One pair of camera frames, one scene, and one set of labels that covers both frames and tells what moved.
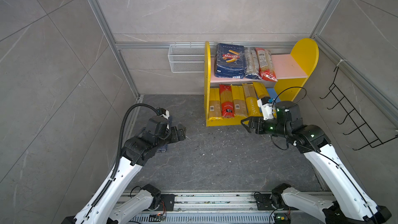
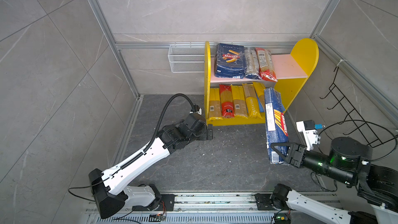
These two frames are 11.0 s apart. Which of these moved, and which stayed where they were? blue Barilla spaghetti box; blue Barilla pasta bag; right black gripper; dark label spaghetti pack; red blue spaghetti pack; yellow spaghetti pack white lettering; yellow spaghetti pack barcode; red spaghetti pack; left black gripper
Moved: left black gripper; right black gripper; blue Barilla spaghetti box
Stayed: yellow spaghetti pack white lettering; dark label spaghetti pack; blue Barilla pasta bag; red blue spaghetti pack; yellow spaghetti pack barcode; red spaghetti pack
